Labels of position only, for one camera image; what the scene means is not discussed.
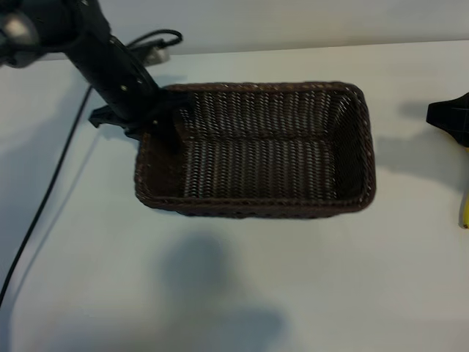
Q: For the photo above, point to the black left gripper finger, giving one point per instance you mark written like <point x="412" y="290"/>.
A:
<point x="170" y="124"/>
<point x="104" y="117"/>

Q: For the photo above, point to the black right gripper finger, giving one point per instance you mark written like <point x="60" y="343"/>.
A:
<point x="458" y="103"/>
<point x="456" y="122"/>

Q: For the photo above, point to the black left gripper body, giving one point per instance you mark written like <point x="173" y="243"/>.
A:
<point x="117" y="84"/>

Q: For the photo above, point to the yellow banana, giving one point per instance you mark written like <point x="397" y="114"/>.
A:
<point x="465" y="216"/>

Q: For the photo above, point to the dark brown woven basket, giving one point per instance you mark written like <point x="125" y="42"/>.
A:
<point x="256" y="165"/>

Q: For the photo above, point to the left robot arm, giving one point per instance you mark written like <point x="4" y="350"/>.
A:
<point x="73" y="14"/>

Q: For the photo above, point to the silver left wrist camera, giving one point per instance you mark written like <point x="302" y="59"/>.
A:
<point x="157" y="56"/>

